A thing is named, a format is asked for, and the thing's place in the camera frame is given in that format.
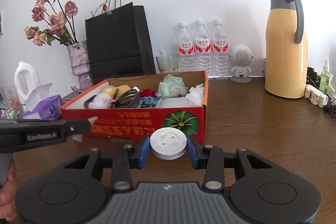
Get small plastic sachet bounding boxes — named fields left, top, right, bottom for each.
left=71, top=116, right=98, bottom=142

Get white round lid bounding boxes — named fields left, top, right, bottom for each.
left=150, top=127, right=187, bottom=160

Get yellow white plush sheep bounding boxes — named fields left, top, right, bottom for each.
left=84, top=85, right=131, bottom=109

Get blue patterned packet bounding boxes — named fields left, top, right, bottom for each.
left=138, top=96, right=162, bottom=108

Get white cotton swab container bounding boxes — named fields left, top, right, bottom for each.
left=157, top=97, right=192, bottom=108

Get white tissue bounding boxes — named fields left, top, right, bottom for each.
left=186, top=84, right=204, bottom=107

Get iridescent plastic bag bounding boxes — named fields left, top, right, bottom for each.
left=155, top=74, right=188, bottom=99

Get person left hand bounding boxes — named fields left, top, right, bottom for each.
left=0, top=160, right=20, bottom=222

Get purple tissue pack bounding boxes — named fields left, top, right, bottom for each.
left=23, top=83, right=63, bottom=120

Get red orange cardboard box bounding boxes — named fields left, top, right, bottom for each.
left=60, top=71, right=209, bottom=143

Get white detergent jug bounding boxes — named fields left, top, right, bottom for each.
left=14, top=60, right=41, bottom=105

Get purple textured vase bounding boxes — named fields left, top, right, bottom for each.
left=67, top=41, right=93, bottom=91

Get clear glass cup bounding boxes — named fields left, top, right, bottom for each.
left=156, top=50, right=179, bottom=73

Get right water bottle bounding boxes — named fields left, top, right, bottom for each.
left=212, top=19, right=229, bottom=80

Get water bottle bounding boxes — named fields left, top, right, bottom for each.
left=194, top=20, right=212, bottom=77
left=177, top=22, right=195, bottom=72
left=212, top=19, right=229, bottom=80

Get black paper bag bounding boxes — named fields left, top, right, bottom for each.
left=85, top=2, right=155, bottom=84

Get dried pink flowers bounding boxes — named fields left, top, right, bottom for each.
left=24, top=0, right=79, bottom=47

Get white robot speaker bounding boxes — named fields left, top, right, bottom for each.
left=230, top=44, right=253, bottom=84

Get middle water bottle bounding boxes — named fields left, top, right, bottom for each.
left=194, top=20, right=212, bottom=77

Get left water bottle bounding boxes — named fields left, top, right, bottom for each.
left=177, top=22, right=195, bottom=72

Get yellow thermos jug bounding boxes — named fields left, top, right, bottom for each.
left=265, top=0, right=308, bottom=99

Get white power strip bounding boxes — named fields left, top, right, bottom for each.
left=304, top=85, right=329, bottom=108

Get green spray bottle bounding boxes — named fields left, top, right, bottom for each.
left=319, top=57, right=330, bottom=94

